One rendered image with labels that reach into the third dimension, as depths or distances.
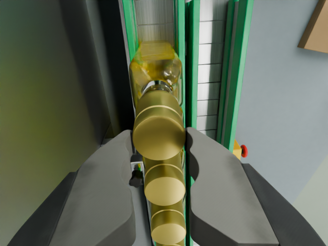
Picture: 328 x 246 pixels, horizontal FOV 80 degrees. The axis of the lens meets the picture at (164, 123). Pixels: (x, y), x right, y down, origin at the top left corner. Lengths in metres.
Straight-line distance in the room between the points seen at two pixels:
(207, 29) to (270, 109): 0.36
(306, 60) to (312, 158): 0.36
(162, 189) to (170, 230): 0.05
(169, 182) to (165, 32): 0.30
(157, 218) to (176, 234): 0.02
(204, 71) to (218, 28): 0.08
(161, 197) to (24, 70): 0.16
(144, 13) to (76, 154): 0.26
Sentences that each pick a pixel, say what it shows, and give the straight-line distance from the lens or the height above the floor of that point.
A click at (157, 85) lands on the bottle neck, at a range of 0.18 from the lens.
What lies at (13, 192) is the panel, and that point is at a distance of 0.20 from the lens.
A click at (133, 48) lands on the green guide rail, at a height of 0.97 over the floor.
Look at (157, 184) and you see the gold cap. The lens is 0.16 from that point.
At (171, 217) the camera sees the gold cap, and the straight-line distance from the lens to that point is 0.20.
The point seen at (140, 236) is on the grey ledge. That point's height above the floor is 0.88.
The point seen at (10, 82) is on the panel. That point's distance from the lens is 0.20.
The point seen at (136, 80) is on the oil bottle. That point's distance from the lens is 0.19.
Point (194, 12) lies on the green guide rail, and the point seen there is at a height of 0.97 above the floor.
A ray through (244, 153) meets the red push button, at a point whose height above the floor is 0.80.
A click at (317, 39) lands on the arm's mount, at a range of 0.64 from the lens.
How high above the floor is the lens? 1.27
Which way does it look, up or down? 61 degrees down
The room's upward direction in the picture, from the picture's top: 175 degrees clockwise
